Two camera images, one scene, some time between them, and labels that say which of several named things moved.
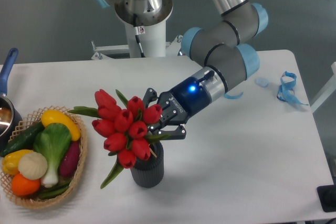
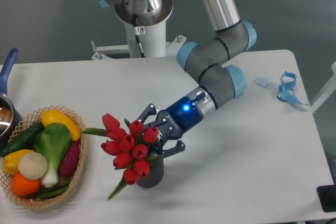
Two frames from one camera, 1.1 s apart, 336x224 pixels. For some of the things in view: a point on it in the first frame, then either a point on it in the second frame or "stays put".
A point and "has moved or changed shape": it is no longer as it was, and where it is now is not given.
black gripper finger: (150, 95) → (150, 109)
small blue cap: (262, 82) stays put
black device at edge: (327, 196) stays put
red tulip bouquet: (124, 125) has moved or changed shape
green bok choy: (53, 141) stays put
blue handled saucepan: (11, 122) stays put
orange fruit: (22, 186) stays put
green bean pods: (55, 191) stays put
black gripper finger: (179, 133) → (180, 146)
